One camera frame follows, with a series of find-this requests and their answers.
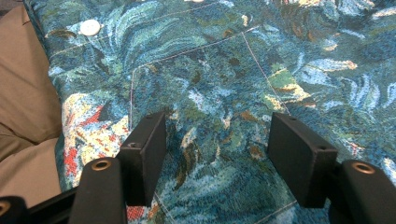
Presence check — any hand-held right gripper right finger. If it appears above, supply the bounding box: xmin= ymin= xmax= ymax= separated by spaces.
xmin=266 ymin=112 xmax=339 ymax=209

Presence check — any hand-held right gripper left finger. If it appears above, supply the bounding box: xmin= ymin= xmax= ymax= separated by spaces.
xmin=115 ymin=111 xmax=168 ymax=207

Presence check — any teal floral shirt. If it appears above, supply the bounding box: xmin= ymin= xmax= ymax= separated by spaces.
xmin=22 ymin=0 xmax=396 ymax=224

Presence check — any khaki cloth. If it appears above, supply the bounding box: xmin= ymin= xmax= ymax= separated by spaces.
xmin=0 ymin=3 xmax=64 ymax=209

